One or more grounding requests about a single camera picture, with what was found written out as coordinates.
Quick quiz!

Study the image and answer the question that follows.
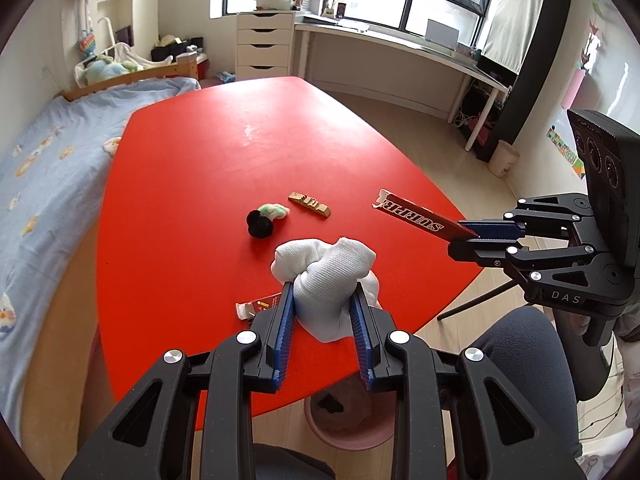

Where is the white printed shirt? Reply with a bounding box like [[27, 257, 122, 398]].
[[575, 427, 640, 480]]

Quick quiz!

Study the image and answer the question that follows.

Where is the person's right leg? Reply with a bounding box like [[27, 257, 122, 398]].
[[464, 306, 585, 480]]

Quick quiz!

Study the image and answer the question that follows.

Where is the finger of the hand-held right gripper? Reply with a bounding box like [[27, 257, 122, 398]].
[[457, 192, 597, 242], [447, 237, 610, 302]]

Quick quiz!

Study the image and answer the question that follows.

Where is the light blue plush toy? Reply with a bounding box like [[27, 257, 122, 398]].
[[82, 56, 126, 85]]

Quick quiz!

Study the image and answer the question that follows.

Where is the pink trash bin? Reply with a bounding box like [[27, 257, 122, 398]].
[[304, 375, 401, 452]]

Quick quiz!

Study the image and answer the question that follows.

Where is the black tall cabinet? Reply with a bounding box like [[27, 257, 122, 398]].
[[479, 0, 575, 162]]

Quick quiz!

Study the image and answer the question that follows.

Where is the gold candy wrapper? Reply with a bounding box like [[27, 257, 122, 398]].
[[288, 191, 333, 220]]

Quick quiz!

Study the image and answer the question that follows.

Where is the long red snack wrapper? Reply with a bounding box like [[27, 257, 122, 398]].
[[371, 187, 479, 244]]

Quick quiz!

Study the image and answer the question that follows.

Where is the white sock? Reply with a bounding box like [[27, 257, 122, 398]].
[[270, 236, 384, 345]]

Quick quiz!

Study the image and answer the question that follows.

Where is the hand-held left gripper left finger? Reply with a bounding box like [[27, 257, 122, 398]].
[[61, 280, 297, 480]]

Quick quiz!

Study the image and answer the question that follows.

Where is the white curved desk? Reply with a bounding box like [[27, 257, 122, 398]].
[[294, 14, 512, 152]]

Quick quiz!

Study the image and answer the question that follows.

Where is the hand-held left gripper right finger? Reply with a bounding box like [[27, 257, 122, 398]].
[[350, 280, 583, 480]]

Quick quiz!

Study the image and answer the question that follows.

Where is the white drawer unit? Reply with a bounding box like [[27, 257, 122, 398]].
[[236, 11, 295, 82]]

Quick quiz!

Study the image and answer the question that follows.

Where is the white box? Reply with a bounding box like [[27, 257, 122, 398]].
[[425, 19, 460, 47]]

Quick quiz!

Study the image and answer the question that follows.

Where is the colourful wall sticker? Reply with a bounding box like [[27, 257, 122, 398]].
[[546, 124, 586, 181]]

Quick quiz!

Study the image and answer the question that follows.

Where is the green white tissue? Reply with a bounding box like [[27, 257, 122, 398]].
[[258, 202, 291, 222]]

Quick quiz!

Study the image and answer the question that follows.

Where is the person's right forearm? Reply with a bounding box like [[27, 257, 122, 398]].
[[612, 305, 640, 361]]

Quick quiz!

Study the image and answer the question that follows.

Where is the small red torn wrapper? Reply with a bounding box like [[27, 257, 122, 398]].
[[236, 294, 284, 321]]

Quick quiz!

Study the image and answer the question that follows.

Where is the bed with blue sheet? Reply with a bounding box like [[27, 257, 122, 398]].
[[20, 54, 202, 436], [0, 77, 202, 441]]

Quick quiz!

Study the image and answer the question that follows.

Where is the black storage box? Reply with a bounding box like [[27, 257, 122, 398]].
[[151, 36, 206, 64]]

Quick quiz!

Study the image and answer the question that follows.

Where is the red table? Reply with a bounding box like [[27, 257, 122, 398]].
[[95, 76, 485, 433]]

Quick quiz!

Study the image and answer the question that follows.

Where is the small beige bin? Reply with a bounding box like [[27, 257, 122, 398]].
[[487, 140, 521, 178]]

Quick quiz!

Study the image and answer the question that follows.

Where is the black pompom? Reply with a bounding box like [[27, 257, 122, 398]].
[[246, 208, 275, 239]]

